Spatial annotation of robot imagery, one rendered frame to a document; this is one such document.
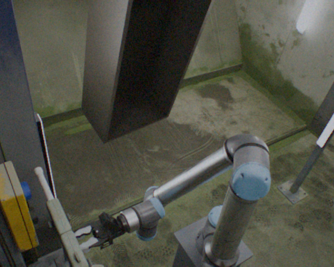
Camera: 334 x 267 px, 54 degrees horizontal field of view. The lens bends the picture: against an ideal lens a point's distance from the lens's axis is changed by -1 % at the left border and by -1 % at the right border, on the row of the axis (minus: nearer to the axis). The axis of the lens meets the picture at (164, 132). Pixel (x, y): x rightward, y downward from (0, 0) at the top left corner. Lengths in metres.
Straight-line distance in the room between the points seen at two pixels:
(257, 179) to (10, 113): 0.92
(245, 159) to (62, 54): 2.39
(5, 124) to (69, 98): 1.84
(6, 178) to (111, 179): 1.92
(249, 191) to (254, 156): 0.11
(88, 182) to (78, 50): 1.23
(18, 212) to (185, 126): 2.54
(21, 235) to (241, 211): 0.69
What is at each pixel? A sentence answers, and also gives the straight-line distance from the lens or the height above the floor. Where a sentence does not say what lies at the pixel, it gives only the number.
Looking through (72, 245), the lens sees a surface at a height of 1.14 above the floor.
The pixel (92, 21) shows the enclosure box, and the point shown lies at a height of 1.35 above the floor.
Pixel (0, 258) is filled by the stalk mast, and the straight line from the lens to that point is 1.13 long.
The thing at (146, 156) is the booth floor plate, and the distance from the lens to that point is 2.96.
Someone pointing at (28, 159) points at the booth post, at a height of 1.09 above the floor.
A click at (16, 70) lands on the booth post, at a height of 1.54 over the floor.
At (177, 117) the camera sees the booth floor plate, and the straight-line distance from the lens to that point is 3.38.
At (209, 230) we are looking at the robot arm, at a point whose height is 0.86.
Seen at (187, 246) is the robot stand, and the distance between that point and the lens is 1.82.
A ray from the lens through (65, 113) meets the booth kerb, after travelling 3.21.
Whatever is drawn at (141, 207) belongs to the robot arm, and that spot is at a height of 1.12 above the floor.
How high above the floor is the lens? 2.23
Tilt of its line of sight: 43 degrees down
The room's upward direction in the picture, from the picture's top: 9 degrees clockwise
